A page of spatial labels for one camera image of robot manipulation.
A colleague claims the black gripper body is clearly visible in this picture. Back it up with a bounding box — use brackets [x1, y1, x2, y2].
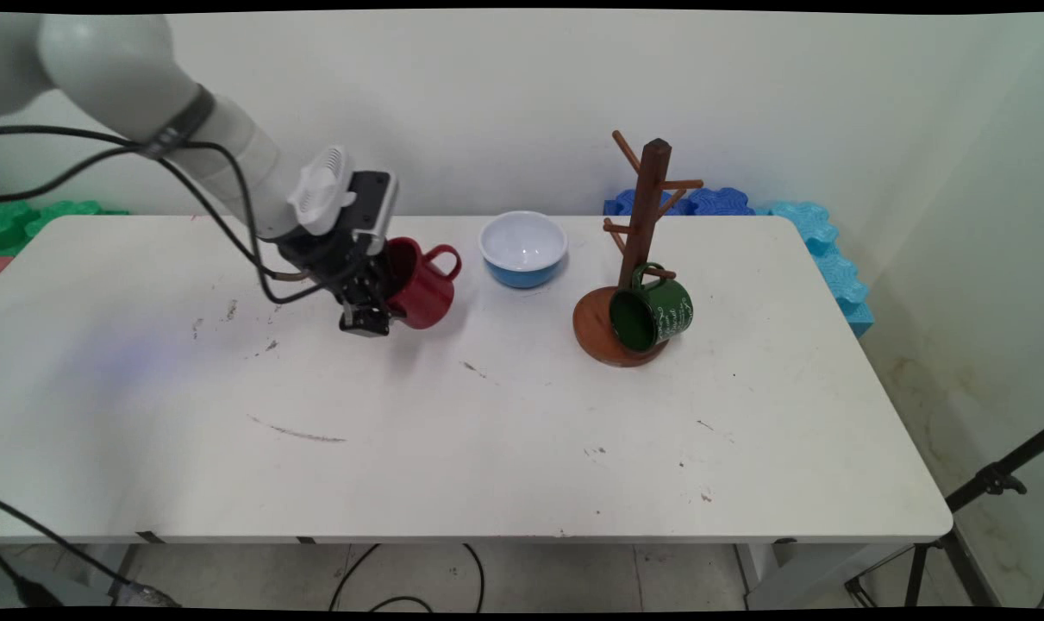
[276, 227, 391, 304]

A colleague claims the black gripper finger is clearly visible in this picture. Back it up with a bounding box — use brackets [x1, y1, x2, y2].
[374, 253, 403, 315]
[338, 296, 392, 338]

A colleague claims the red enamel mug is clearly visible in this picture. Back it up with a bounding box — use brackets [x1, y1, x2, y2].
[382, 236, 463, 331]

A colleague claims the blue bowl white inside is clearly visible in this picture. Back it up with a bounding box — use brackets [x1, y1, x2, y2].
[478, 210, 569, 291]

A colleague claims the brown wooden mug tree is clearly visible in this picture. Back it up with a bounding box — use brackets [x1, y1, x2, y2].
[572, 129, 705, 369]

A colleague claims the dark green enamel mug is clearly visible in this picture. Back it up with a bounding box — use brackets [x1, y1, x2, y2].
[608, 262, 695, 354]

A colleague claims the green foam mat tile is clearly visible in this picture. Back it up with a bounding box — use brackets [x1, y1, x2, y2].
[0, 199, 131, 257]

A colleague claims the cyan foam mat tile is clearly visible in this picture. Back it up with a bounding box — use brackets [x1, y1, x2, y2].
[756, 201, 875, 338]

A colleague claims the white table leg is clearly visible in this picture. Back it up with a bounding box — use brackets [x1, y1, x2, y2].
[735, 540, 835, 612]

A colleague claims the black tripod stand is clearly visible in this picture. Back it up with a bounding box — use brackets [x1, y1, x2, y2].
[844, 427, 1044, 610]

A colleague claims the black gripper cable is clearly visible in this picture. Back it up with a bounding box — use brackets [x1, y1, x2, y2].
[0, 140, 338, 306]

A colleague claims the black velcro strap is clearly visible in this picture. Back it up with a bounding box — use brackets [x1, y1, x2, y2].
[141, 84, 217, 161]

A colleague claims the black floor cable loop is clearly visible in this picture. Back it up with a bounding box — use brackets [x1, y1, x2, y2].
[328, 543, 486, 613]

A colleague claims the black camera cable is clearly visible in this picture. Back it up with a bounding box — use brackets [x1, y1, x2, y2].
[0, 124, 312, 283]

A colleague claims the black hanging cable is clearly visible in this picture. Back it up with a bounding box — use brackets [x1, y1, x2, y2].
[0, 498, 179, 610]

